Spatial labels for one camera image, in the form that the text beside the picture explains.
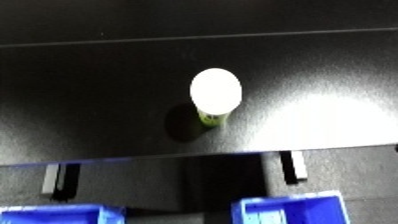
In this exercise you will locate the white paper cup green band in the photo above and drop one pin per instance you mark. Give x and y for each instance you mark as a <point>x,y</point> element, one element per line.
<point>215,90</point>

